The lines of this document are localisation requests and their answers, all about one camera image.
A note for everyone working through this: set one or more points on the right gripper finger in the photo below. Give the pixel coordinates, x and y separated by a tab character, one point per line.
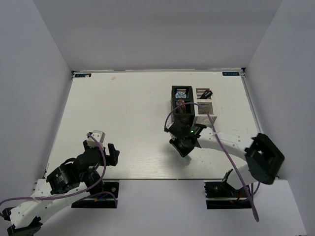
178	146
187	148

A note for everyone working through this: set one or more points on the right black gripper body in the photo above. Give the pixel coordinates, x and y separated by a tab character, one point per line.
180	141

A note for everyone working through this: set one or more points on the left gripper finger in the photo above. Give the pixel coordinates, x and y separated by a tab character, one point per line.
91	179
112	157

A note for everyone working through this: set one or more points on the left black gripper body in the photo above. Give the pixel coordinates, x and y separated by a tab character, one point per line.
102	160

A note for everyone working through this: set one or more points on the green translucent eraser pen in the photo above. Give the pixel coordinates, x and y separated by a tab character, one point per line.
187	160

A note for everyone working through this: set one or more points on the pink-capped crayon tube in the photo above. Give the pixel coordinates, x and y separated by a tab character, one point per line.
181	107

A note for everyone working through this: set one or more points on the green cap black highlighter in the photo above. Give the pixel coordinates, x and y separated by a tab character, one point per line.
209	94

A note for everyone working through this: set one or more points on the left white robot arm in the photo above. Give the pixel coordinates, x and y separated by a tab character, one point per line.
75	182

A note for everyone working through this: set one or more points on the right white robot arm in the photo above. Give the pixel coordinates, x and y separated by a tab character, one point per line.
263	159

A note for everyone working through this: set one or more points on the black metal organizer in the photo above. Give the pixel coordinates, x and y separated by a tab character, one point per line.
188	117

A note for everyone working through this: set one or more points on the white metal organizer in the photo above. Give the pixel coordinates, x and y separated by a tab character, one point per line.
205	113

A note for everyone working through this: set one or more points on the right blue table label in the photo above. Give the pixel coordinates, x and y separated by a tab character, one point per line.
230	73

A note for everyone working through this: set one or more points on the blue table label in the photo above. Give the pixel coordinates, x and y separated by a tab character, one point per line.
230	73
83	75

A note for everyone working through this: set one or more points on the left blue table label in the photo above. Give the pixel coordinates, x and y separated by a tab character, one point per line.
83	75

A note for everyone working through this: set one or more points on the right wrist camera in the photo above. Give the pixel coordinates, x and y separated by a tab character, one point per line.
169	128

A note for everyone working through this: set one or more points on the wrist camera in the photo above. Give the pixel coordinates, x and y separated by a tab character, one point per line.
95	138
169	128

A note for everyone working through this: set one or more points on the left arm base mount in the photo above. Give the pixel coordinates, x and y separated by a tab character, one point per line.
108	199

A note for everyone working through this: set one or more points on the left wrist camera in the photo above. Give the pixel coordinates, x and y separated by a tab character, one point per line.
95	138

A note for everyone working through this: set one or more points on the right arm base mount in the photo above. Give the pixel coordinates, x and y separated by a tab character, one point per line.
219	198

